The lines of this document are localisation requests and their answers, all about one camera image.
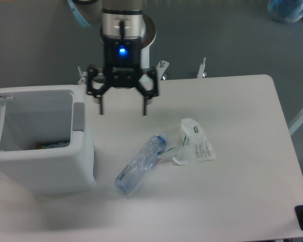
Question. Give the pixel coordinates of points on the clear plastic water bottle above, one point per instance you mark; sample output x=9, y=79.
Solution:
x=141, y=163

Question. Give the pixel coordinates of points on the trash inside can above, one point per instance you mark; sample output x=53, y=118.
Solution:
x=50, y=145

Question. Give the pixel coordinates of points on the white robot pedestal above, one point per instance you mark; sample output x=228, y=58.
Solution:
x=129, y=27

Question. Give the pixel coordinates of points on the white trash can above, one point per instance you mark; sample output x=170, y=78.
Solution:
x=36, y=114

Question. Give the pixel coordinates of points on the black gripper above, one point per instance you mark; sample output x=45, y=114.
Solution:
x=122, y=63

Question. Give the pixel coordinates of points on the crumpled white plastic bag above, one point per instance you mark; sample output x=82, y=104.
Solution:
x=195, y=146

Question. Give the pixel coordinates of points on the blue plastic bag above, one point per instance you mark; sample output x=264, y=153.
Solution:
x=285, y=12

